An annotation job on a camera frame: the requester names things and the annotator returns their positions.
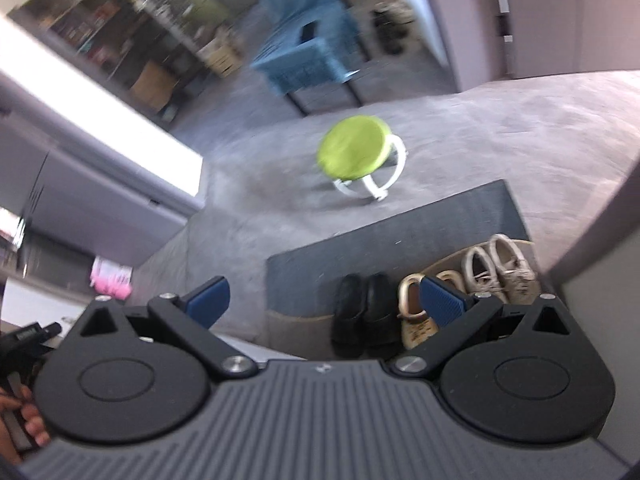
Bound cream sneaker dark swoosh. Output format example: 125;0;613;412
461;245;508;306
487;232;542;306

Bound black slide sandal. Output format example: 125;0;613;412
331;272;369;359
362;272;404;347

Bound dark grey rectangular mat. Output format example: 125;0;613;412
265;179;533;318

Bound person's left hand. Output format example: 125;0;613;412
0;390;51;466

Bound green round stool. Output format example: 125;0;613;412
317;116;407;203

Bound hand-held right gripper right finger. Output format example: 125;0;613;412
391;275;571;377

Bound blue crate cart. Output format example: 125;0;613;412
250;0;363;117

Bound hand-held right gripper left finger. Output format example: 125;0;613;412
75;276;260;378

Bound beige clog brown strap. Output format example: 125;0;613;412
434;270;467;302
398;274;442;351

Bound pink packet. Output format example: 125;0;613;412
91;256;133;298

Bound storage shelf rack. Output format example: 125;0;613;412
10;0;251;121

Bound brown cardboard box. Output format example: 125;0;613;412
131;60;177;112
207;42;242;78

